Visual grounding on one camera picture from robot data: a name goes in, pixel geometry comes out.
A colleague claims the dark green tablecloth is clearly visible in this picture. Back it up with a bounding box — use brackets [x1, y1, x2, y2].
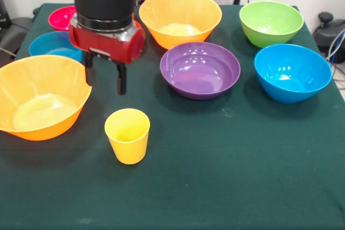
[0, 3, 345, 230]

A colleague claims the dark grey chair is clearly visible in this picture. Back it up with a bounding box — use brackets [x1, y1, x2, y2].
[0, 16, 33, 53]

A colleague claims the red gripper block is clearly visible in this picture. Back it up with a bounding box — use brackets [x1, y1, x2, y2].
[68, 16, 147, 96]

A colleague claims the yellow plastic cup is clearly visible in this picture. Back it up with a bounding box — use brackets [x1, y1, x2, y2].
[104, 108, 151, 165]

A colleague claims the pink plastic bowl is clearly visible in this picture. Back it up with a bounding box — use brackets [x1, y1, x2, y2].
[48, 5, 78, 32]

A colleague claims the purple plastic bowl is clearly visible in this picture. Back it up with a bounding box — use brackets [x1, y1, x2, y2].
[160, 41, 241, 100]

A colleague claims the green plastic bowl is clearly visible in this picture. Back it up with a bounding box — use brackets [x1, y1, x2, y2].
[239, 0, 305, 48]

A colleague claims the small translucent blue bowl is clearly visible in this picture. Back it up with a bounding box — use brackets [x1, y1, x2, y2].
[29, 31, 83, 62]

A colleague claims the large orange bowl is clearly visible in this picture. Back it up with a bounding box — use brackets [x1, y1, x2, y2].
[0, 54, 93, 141]
[139, 0, 223, 50]

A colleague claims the bundle of grey cables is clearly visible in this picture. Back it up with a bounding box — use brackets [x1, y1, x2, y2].
[325, 29, 345, 82]

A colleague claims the large blue bowl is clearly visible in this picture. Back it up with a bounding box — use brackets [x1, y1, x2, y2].
[254, 43, 333, 104]

